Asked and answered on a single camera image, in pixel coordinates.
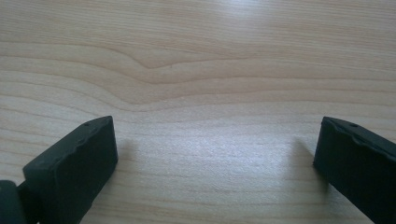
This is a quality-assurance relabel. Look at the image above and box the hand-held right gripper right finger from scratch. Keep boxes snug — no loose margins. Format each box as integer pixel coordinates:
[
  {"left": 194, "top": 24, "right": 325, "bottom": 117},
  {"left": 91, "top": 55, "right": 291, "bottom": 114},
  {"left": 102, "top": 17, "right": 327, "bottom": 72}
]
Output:
[{"left": 313, "top": 116, "right": 396, "bottom": 224}]

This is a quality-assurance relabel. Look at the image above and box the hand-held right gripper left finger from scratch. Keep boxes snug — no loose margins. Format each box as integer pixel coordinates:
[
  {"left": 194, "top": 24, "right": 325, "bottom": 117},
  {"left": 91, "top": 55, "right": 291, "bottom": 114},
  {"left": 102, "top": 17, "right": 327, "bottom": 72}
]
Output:
[{"left": 17, "top": 115, "right": 120, "bottom": 224}]

